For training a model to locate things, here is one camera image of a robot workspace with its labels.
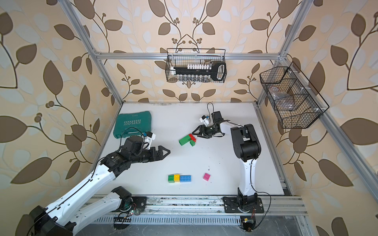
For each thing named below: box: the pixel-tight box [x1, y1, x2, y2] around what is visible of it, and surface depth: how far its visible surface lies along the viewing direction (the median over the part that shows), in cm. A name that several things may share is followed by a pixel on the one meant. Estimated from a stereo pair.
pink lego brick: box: [202, 172, 211, 182], surface depth 84 cm
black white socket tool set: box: [169, 61, 227, 83], surface depth 86 cm
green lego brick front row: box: [167, 174, 175, 183], surface depth 82 cm
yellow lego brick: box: [174, 174, 181, 183], surface depth 82 cm
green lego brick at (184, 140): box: [178, 135, 191, 147], surface depth 98 cm
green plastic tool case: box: [113, 110, 152, 139], surface depth 104 cm
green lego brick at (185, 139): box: [180, 133, 192, 146], surface depth 99 cm
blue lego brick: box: [180, 175, 192, 183], surface depth 84 cm
